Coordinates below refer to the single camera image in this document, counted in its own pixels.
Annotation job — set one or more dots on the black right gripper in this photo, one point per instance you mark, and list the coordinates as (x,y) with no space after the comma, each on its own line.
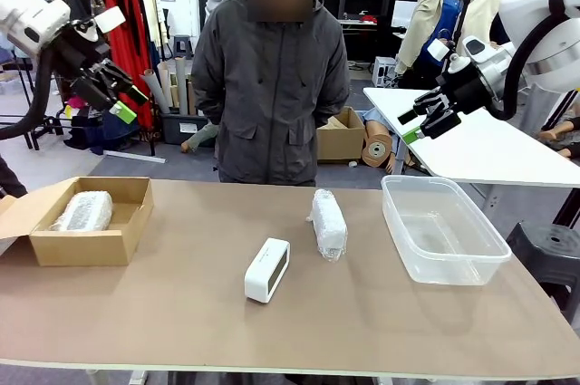
(466,88)

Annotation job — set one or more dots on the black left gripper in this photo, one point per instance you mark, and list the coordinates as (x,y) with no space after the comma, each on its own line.
(77,54)

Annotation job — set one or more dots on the bubble-wrapped clock with speckled face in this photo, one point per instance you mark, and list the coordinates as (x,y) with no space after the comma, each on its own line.
(84,212)

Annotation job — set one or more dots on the bubble-wrapped plain white clock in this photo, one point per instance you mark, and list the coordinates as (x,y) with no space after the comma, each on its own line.
(328,222)

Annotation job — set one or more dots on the unwrapped white digital clock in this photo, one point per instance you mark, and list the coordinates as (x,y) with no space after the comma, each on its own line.
(260,272)

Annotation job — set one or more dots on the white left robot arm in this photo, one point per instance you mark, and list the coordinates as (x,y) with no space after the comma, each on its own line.
(27,18)

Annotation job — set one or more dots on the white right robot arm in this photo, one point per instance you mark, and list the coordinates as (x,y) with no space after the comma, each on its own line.
(557,54)

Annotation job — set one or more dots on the red hanging dress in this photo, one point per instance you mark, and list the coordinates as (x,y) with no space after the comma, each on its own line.
(136,45)

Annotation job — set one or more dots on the grey leaning paper roll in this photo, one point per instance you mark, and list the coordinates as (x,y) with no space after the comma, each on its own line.
(156,93)

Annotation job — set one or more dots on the brown cardboard spool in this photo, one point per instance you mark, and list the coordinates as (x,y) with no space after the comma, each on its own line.
(383,136)

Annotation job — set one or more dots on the beige paper roll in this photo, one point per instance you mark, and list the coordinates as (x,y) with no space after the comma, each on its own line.
(165,81)

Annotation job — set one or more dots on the white cube case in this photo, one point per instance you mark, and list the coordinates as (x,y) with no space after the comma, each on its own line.
(384,70)

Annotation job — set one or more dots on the white side table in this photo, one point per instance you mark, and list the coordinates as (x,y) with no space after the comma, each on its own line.
(498,154)

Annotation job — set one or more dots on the tall grey tube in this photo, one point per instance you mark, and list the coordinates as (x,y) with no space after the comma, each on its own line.
(181,86)

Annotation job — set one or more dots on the metal bar on floor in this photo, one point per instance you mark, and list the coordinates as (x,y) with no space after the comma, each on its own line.
(136,157)

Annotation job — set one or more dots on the black storage bin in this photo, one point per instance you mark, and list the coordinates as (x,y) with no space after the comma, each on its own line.
(174,129)

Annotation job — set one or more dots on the brown paper roll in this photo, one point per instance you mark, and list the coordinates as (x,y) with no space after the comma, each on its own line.
(191,95)

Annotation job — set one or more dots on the black hanging garment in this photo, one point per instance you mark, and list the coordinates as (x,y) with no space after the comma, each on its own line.
(81,0)

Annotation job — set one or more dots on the small grey step stool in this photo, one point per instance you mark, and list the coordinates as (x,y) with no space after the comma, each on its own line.
(183,45)

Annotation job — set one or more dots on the cream hanging garment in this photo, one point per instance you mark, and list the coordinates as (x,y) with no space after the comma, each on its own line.
(149,9)

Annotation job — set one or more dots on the background cardboard box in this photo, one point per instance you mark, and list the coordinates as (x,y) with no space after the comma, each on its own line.
(340,145)

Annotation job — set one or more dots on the black stand pole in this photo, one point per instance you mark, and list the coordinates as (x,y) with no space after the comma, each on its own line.
(463,18)

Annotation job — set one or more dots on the white monitor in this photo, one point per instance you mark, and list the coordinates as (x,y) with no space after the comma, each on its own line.
(403,13)

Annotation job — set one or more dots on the mannequin in beige coat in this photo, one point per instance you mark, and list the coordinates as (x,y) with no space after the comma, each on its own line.
(430,9)

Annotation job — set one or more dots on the small red item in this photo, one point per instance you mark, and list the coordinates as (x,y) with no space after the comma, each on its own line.
(369,18)

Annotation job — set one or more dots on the lying bare mannequin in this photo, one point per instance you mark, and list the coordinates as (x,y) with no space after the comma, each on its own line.
(557,133)

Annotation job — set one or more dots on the clear plastic container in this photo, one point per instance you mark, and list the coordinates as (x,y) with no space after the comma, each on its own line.
(453,269)

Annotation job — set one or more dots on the open brown cardboard box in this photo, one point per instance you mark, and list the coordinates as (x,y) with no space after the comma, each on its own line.
(81,247)

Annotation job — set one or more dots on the person in grey jacket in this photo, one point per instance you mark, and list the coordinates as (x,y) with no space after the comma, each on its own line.
(272,86)

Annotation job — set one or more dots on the black plastic stool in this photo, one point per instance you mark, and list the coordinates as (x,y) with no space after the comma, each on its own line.
(553,249)

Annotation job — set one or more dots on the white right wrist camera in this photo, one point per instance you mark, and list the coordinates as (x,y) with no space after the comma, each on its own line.
(438,48)

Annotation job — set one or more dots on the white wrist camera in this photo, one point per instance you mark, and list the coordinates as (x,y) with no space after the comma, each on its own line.
(110,19)
(438,48)

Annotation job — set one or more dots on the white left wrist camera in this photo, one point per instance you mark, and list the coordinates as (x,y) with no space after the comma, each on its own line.
(110,19)

